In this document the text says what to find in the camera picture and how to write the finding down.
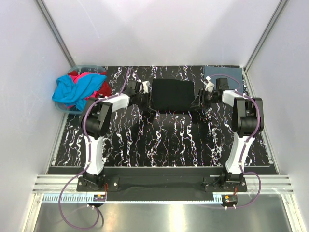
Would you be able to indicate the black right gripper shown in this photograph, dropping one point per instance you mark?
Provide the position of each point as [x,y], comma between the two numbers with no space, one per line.
[199,103]

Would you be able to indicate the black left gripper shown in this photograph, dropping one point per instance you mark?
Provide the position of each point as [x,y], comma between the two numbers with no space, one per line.
[148,106]

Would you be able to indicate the black t shirt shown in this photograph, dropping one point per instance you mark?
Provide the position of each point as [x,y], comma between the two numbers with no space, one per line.
[172,95]

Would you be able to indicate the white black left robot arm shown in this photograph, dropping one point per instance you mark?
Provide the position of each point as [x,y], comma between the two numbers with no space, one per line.
[95,122]

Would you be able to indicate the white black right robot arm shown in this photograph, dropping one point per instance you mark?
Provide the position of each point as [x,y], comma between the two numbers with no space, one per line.
[247,121]

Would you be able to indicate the folded grey-blue t shirt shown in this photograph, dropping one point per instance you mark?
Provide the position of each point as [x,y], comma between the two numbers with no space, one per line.
[233,75]

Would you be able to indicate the red t shirt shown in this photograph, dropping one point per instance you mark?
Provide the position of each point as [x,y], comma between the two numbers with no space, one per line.
[106,88]

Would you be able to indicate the teal plastic laundry basket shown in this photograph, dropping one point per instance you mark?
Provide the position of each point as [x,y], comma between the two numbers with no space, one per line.
[80,69]

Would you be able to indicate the pink t shirt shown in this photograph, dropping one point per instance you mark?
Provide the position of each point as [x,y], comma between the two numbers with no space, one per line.
[85,86]

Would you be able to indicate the bright blue t shirt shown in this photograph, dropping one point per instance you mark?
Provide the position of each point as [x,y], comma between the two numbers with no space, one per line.
[62,93]

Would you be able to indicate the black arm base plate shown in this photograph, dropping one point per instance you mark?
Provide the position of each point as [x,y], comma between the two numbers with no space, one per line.
[163,181]

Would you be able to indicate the white slotted cable duct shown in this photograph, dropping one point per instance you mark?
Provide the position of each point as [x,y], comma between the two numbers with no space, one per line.
[211,198]

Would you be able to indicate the aluminium frame post right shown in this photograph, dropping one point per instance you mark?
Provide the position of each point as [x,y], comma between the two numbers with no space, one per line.
[268,29]

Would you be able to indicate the aluminium frame post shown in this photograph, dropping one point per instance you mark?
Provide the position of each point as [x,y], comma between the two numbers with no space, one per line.
[54,30]
[268,29]

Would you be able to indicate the aluminium front rail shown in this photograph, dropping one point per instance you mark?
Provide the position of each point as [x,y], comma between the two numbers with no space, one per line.
[50,183]

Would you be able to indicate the aluminium frame post left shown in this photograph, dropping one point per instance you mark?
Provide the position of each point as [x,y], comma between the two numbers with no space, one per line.
[54,30]

